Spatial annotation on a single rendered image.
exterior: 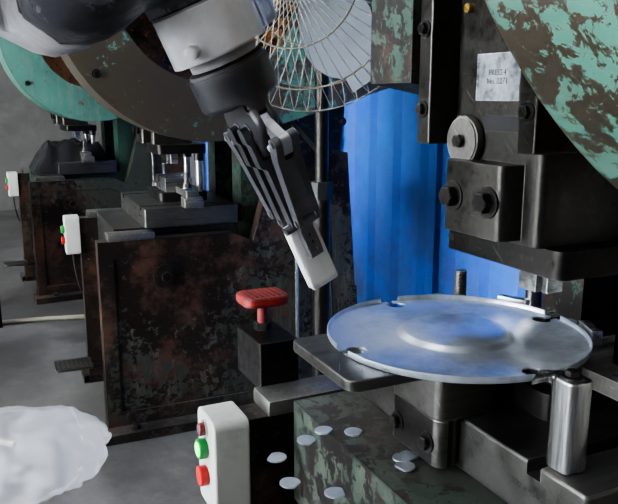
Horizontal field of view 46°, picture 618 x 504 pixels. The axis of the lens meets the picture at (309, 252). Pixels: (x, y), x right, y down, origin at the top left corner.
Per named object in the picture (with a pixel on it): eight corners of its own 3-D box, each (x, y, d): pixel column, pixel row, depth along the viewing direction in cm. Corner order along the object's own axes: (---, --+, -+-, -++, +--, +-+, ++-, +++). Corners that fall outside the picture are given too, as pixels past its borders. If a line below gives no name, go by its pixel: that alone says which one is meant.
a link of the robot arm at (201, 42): (166, 16, 57) (196, 81, 59) (296, -44, 61) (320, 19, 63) (130, 28, 68) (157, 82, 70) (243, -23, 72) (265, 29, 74)
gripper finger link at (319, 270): (309, 215, 71) (313, 216, 71) (335, 274, 74) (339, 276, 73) (284, 230, 71) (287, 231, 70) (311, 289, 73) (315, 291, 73)
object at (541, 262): (557, 306, 74) (561, 253, 73) (442, 265, 92) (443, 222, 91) (667, 288, 81) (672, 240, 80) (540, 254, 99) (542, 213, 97)
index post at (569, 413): (565, 477, 66) (573, 378, 64) (542, 462, 69) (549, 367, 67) (588, 470, 67) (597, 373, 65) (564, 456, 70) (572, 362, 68)
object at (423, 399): (348, 506, 71) (349, 377, 69) (290, 446, 84) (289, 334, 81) (543, 454, 82) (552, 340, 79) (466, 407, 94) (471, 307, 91)
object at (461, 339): (478, 290, 101) (478, 285, 101) (653, 357, 75) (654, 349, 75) (287, 316, 89) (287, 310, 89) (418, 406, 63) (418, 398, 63)
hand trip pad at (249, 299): (248, 350, 105) (247, 300, 103) (234, 338, 110) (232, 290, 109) (292, 343, 108) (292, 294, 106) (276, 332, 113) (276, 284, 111)
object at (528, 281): (541, 294, 83) (543, 263, 83) (513, 285, 88) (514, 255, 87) (562, 291, 85) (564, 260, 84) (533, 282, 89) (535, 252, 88)
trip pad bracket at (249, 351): (262, 466, 105) (260, 337, 101) (239, 438, 114) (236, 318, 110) (299, 457, 108) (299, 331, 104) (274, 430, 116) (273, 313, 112)
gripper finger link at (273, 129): (257, 94, 66) (280, 92, 61) (280, 145, 67) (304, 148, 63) (234, 105, 65) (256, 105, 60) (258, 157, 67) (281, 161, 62)
